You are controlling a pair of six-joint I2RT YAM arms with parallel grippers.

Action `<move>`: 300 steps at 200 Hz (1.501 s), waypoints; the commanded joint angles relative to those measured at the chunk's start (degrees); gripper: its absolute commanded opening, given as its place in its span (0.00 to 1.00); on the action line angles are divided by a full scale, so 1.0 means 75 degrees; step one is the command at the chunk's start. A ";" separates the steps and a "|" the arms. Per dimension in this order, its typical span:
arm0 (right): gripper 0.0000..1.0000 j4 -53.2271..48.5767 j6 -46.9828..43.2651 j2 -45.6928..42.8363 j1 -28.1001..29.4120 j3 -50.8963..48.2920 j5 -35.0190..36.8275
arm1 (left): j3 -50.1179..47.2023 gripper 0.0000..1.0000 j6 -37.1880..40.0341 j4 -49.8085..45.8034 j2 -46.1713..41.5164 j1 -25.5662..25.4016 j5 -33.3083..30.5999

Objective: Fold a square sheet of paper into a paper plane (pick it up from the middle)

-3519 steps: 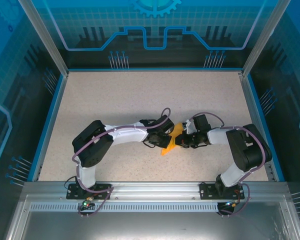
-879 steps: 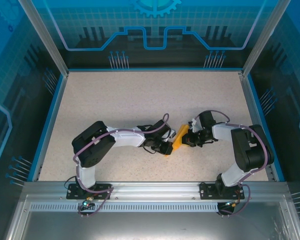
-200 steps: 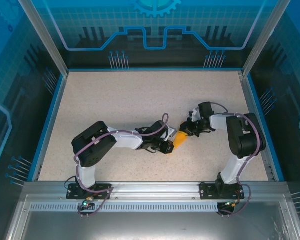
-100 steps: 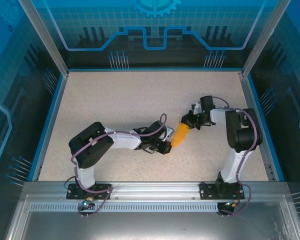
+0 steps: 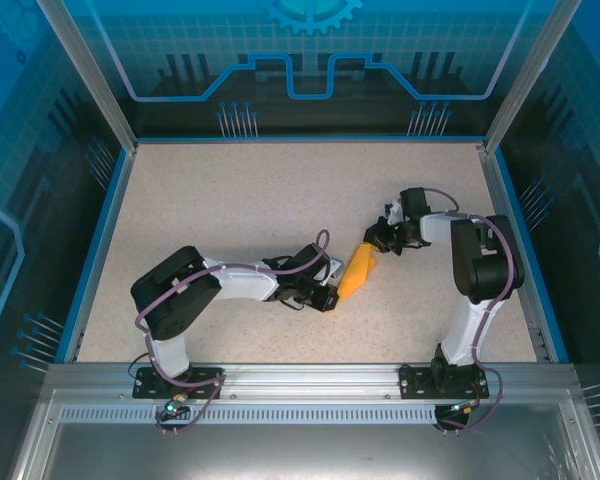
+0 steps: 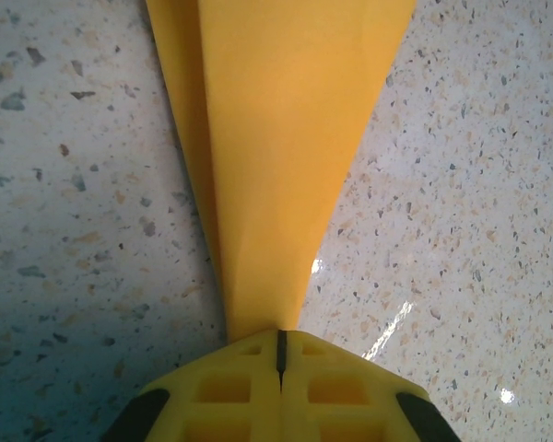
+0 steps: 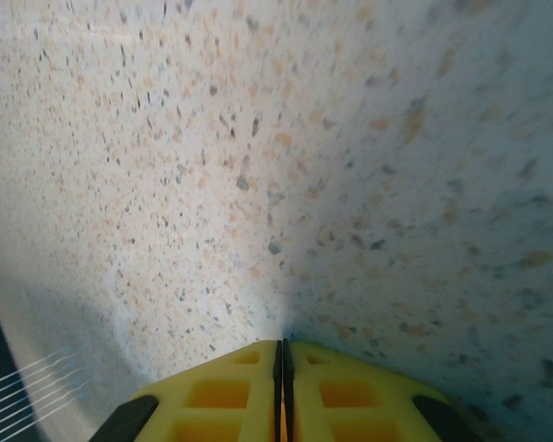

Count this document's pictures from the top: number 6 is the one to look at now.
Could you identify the orange cloth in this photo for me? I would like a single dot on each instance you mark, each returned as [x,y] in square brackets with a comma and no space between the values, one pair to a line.
[281,161]

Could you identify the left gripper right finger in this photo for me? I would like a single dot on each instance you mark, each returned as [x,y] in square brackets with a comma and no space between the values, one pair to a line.
[299,414]

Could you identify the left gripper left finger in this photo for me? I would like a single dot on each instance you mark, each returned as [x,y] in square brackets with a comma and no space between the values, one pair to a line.
[258,414]

